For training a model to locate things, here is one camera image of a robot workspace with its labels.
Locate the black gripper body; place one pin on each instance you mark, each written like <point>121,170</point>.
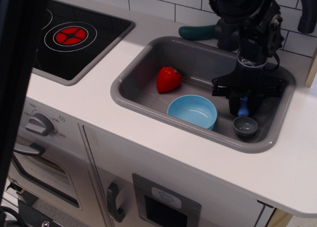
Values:
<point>248,79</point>

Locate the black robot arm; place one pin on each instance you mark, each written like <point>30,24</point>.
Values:
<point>253,28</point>

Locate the grey oven knob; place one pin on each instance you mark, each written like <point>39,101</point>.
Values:
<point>39,124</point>

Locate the grey oven door handle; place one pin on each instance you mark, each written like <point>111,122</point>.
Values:
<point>31,150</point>

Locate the toy oven door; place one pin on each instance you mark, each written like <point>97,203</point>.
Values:
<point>60,176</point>

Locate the grey cabinet door handle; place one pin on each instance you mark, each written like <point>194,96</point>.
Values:
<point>115,213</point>

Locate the black toy stovetop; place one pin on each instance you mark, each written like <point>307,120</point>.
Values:
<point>74,39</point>

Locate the red toy strawberry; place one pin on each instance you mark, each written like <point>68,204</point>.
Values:
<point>168,79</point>

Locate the blue grey toy spoon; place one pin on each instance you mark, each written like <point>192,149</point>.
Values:
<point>244,125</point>

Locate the light blue bowl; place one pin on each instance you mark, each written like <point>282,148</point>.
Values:
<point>194,109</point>

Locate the dark grey faucet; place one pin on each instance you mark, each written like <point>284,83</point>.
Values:
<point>248,24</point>

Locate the grey dispenser panel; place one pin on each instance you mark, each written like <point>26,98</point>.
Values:
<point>163,207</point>

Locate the teal toy vegetable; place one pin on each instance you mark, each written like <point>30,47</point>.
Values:
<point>197,33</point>

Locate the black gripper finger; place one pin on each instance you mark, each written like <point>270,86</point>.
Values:
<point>234,104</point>
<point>254,103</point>

